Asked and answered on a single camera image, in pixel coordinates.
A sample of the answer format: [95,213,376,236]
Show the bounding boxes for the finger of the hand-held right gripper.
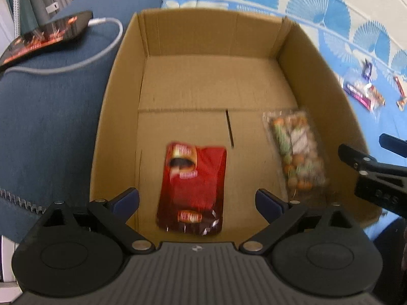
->
[338,144,407,176]
[379,134,407,159]

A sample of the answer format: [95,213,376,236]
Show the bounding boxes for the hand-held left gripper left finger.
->
[38,187,156,255]

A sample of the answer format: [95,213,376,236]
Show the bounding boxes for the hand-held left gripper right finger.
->
[239,188,361,256]

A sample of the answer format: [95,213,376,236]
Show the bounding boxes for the red snack packet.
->
[156,142,228,236]

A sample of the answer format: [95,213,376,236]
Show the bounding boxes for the brown cardboard box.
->
[89,8,384,242]

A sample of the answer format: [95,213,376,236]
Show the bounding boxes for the blue white printed cloth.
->
[162,0,407,239]

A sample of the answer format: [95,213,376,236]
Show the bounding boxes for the red orange snack bar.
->
[393,75,407,112]

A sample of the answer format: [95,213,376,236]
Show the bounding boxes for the clear bag orange green candies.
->
[262,108,331,202]

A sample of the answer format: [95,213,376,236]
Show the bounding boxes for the clear candy bag purple label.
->
[343,81,384,121]

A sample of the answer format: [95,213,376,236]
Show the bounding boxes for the blue fabric sofa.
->
[0,0,166,245]

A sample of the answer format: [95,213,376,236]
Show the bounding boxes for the black smartphone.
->
[0,10,94,72]

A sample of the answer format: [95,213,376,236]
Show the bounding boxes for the white charging cable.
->
[0,17,124,77]

